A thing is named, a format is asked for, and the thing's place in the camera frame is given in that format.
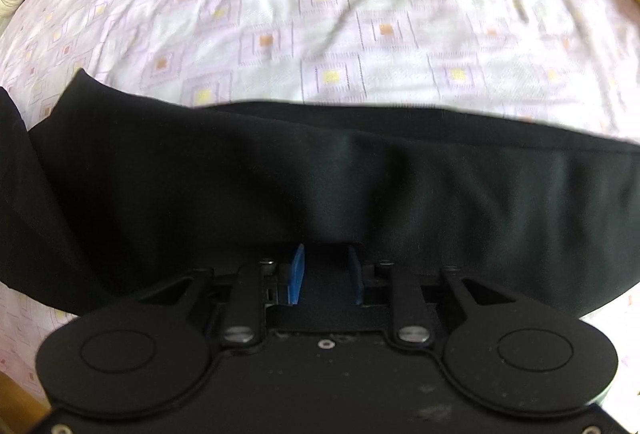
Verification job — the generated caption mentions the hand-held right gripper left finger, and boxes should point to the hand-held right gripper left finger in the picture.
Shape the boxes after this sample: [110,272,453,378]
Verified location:
[132,243,307,346]

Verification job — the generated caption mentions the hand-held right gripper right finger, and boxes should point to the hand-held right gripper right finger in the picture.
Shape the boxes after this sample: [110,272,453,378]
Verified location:
[347,245,526,346]

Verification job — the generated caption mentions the black pants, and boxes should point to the black pants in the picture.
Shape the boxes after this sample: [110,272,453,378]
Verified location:
[0,69,640,330]

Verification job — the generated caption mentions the patterned bed sheet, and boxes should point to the patterned bed sheet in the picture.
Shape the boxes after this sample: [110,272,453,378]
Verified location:
[0,0,640,410]

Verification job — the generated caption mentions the wooden bed frame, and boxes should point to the wooden bed frame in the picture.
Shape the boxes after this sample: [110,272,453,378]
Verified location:
[0,371,51,434]

